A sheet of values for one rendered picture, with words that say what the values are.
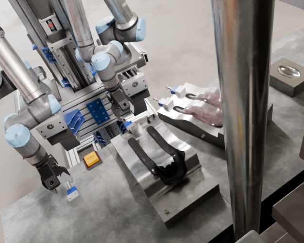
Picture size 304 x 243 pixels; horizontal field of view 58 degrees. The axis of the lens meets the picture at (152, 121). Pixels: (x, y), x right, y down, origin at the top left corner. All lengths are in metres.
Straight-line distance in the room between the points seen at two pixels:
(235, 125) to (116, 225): 0.91
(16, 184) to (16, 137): 1.86
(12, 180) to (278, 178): 2.37
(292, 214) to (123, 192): 0.82
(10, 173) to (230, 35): 2.83
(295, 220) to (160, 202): 0.63
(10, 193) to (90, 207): 1.62
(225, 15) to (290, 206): 0.43
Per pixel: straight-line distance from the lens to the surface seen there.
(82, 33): 1.30
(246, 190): 0.52
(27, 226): 1.43
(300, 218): 0.61
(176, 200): 1.12
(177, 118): 1.36
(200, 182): 1.14
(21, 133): 1.03
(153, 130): 1.32
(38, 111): 1.12
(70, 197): 1.31
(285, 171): 1.24
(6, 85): 1.50
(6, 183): 2.95
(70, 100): 1.63
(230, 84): 0.33
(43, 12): 1.49
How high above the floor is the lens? 1.84
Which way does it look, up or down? 44 degrees down
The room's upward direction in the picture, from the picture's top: 20 degrees counter-clockwise
